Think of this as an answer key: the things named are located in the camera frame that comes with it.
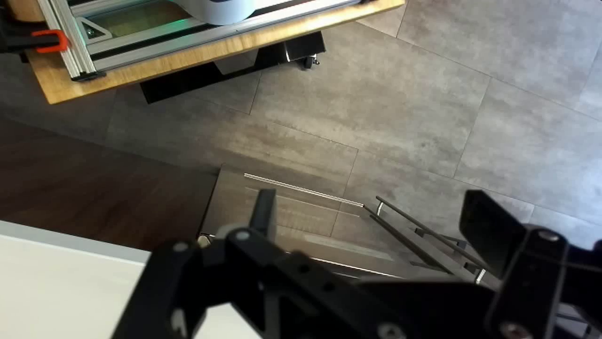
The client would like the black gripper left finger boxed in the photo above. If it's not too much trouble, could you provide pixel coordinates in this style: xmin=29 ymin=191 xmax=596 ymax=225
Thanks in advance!
xmin=110 ymin=187 xmax=402 ymax=339

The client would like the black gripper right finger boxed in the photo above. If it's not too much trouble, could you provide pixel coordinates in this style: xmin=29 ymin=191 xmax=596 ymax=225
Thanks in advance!
xmin=458 ymin=191 xmax=602 ymax=339

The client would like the black cart caster foot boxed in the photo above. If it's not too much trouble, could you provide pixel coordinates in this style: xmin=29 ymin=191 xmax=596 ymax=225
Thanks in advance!
xmin=139 ymin=33 xmax=325 ymax=104

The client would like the wooden robot cart platform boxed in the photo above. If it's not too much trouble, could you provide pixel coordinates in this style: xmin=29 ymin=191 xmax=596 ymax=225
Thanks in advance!
xmin=26 ymin=0 xmax=404 ymax=106

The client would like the aluminium extrusion frame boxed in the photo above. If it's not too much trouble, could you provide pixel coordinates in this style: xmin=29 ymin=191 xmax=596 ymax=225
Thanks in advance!
xmin=35 ymin=0 xmax=362 ymax=82

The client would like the orange handled clamp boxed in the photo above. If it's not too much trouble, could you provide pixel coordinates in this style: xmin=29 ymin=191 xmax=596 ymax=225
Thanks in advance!
xmin=0 ymin=22 xmax=71 ymax=57

